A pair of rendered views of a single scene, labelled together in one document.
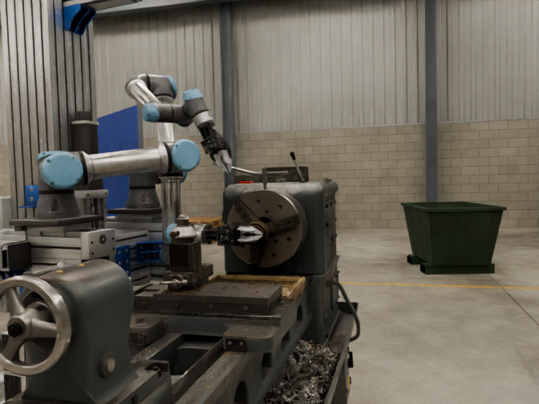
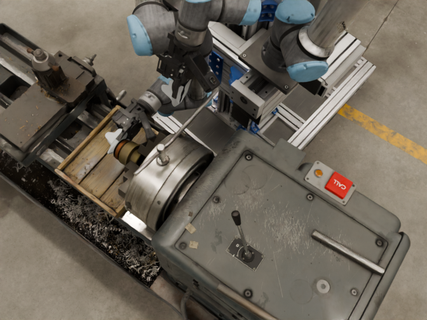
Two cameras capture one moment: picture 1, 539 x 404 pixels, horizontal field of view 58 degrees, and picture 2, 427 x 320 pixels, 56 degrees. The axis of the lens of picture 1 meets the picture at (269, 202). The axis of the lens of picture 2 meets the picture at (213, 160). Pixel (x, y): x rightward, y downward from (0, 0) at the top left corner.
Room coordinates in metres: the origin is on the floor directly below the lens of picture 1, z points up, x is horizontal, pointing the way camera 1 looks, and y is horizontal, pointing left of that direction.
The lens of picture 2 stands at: (2.23, -0.38, 2.31)
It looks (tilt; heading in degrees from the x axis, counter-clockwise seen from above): 67 degrees down; 105
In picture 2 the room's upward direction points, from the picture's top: 6 degrees clockwise
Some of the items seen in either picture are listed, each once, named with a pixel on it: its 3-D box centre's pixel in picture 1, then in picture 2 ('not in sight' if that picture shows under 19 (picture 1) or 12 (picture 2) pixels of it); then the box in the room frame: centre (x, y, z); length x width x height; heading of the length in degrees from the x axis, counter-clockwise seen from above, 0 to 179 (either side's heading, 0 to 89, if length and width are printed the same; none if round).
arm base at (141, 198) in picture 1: (143, 196); (284, 46); (2.19, 0.57, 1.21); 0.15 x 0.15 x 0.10
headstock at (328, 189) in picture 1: (284, 222); (273, 248); (2.37, -0.07, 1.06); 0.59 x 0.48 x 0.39; 165
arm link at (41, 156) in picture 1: (55, 171); not in sight; (1.72, 0.75, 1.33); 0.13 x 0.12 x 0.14; 30
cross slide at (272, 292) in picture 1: (204, 296); (47, 100); (1.38, 0.19, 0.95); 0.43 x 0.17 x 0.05; 75
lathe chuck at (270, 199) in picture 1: (265, 227); (166, 178); (1.97, 0.02, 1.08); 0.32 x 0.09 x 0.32; 75
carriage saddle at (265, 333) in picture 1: (203, 319); (40, 103); (1.33, 0.19, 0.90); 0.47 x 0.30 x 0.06; 75
